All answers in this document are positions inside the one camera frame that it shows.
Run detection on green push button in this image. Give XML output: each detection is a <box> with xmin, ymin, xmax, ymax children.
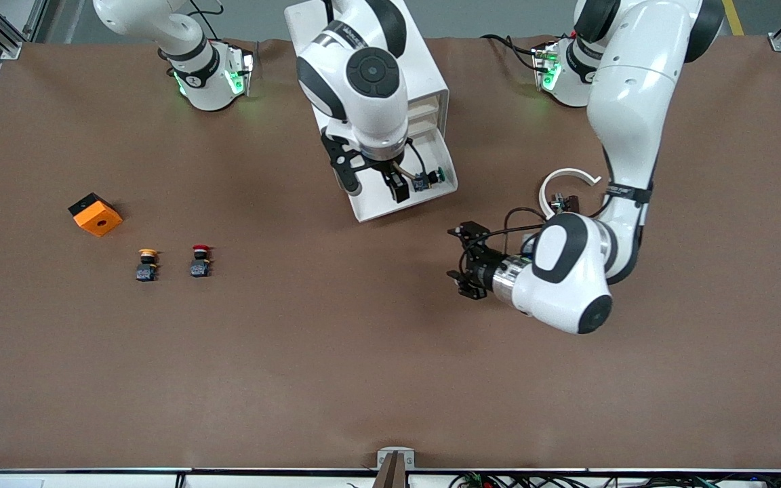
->
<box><xmin>412</xmin><ymin>168</ymin><xmax>447</xmax><ymax>192</ymax></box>

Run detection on white drawer cabinet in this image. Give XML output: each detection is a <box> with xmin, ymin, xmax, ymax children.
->
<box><xmin>285</xmin><ymin>0</ymin><xmax>450</xmax><ymax>160</ymax></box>

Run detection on red push button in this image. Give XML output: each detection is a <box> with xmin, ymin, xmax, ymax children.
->
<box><xmin>189</xmin><ymin>244</ymin><xmax>214</xmax><ymax>279</ymax></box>

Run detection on yellow push button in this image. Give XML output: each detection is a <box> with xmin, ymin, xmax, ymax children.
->
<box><xmin>135</xmin><ymin>248</ymin><xmax>161</xmax><ymax>283</ymax></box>

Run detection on orange black button box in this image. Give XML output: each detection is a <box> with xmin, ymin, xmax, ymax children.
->
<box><xmin>68</xmin><ymin>192</ymin><xmax>124</xmax><ymax>238</ymax></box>

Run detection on brown table mat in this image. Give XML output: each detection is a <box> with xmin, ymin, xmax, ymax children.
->
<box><xmin>0</xmin><ymin>35</ymin><xmax>781</xmax><ymax>472</ymax></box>

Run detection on white curved plastic ring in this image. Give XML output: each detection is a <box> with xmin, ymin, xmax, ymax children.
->
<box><xmin>538</xmin><ymin>167</ymin><xmax>603</xmax><ymax>223</ymax></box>

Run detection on black base cable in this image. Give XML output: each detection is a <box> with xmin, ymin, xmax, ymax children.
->
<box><xmin>480</xmin><ymin>33</ymin><xmax>542</xmax><ymax>72</ymax></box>

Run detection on grey metal bracket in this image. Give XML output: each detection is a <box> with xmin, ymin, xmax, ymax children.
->
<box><xmin>377</xmin><ymin>447</ymin><xmax>416</xmax><ymax>470</ymax></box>

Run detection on tangled cable bundle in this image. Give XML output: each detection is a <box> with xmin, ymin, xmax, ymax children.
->
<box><xmin>448</xmin><ymin>472</ymin><xmax>781</xmax><ymax>488</ymax></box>

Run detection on brown camera pole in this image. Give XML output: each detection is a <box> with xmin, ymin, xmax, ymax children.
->
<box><xmin>372</xmin><ymin>452</ymin><xmax>409</xmax><ymax>488</ymax></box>

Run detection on white table edge rail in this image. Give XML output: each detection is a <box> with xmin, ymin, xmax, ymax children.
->
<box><xmin>0</xmin><ymin>468</ymin><xmax>781</xmax><ymax>488</ymax></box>

